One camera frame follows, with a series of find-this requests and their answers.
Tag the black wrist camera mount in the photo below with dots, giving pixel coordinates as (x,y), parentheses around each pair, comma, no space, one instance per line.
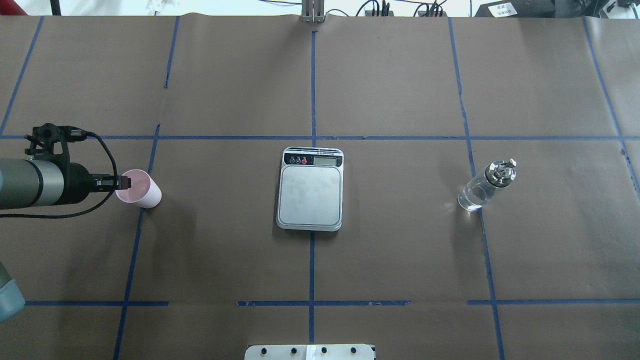
(50,142)

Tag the aluminium frame post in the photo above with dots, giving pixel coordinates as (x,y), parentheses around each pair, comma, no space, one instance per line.
(313,11)

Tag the clear glass sauce bottle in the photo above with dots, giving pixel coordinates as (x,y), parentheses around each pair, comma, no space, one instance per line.
(483,187)

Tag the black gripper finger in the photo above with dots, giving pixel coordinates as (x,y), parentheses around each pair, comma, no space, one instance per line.
(123,183)

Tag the brown paper table cover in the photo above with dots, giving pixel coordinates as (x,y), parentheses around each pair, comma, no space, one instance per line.
(548,270)

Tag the white digital kitchen scale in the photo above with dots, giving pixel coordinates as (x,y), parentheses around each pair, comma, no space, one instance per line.
(310,191)

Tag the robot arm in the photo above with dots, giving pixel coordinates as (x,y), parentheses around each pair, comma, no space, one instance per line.
(37,183)

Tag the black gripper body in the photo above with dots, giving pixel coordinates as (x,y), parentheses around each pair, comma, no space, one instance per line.
(77,183)

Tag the white pedestal base plate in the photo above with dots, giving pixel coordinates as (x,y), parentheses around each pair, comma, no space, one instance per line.
(348,351)

